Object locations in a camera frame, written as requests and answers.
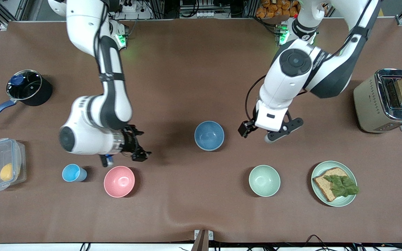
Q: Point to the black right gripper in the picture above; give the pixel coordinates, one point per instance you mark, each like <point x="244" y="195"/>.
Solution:
<point x="130" y="141"/>

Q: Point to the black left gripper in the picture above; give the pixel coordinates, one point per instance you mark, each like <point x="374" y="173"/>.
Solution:
<point x="246" y="128"/>

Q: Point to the blue bowl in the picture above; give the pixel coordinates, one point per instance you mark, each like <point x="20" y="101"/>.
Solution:
<point x="209" y="134"/>

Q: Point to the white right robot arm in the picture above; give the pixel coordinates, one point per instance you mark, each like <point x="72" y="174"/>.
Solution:
<point x="92" y="115"/>

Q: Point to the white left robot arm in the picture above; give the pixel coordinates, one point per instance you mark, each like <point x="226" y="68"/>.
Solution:
<point x="291" y="80"/>

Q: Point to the pink bowl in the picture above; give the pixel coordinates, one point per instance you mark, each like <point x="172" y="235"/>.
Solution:
<point x="119" y="182"/>

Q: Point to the pale mint green bowl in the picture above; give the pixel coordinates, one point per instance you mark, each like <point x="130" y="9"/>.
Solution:
<point x="264" y="180"/>

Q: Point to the light blue cup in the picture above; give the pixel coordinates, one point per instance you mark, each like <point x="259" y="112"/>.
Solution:
<point x="71" y="173"/>

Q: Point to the brown bread slice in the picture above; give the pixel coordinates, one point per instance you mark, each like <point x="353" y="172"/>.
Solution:
<point x="323" y="186"/>

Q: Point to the green lettuce leaf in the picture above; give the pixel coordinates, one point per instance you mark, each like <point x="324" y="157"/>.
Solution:
<point x="342" y="186"/>

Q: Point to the pale green plate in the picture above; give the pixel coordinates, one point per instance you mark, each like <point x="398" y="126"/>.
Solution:
<point x="340" y="202"/>

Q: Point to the white power strip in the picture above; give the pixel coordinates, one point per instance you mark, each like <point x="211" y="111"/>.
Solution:
<point x="204" y="14"/>
<point x="141" y="15"/>

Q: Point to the orange snack pack pile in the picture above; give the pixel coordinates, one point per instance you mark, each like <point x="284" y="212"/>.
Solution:
<point x="274" y="8"/>

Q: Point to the beige chrome toaster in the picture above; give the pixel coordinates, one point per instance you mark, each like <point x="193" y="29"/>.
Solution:
<point x="368" y="104"/>

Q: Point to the glass lid blue knob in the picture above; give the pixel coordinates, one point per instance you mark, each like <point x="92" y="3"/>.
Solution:
<point x="24" y="85"/>

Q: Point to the yellow lemon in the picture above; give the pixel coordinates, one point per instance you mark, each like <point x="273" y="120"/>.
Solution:
<point x="8" y="172"/>

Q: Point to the metal table edge bracket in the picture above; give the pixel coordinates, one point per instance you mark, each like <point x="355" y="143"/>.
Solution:
<point x="203" y="238"/>

